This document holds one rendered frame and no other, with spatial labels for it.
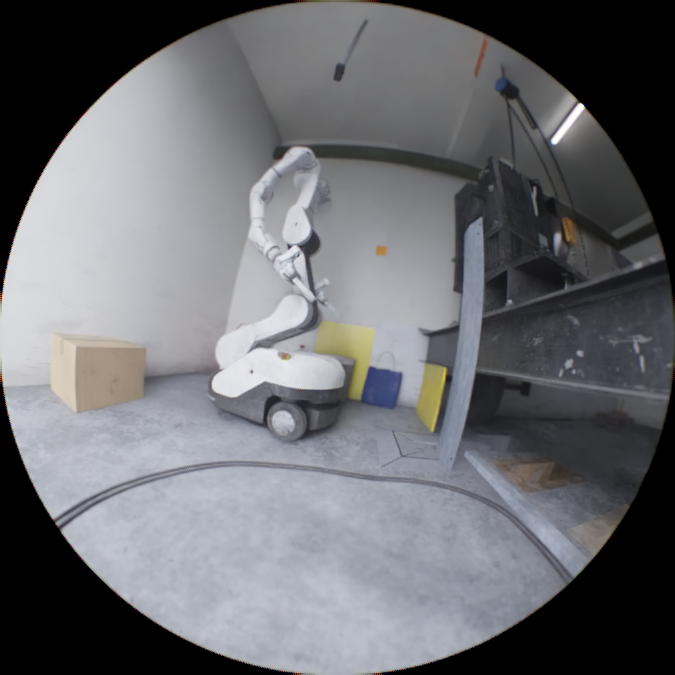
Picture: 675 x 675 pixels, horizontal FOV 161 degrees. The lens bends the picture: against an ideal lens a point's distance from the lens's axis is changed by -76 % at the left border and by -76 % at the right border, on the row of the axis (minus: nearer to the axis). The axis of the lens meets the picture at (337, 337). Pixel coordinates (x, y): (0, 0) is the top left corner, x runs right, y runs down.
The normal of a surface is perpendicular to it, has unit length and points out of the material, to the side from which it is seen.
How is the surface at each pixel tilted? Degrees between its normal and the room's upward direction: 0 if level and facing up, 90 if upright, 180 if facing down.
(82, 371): 90
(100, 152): 90
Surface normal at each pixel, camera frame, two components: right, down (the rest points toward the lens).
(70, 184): 0.98, 0.16
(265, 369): -0.22, -0.07
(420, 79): -0.16, 0.99
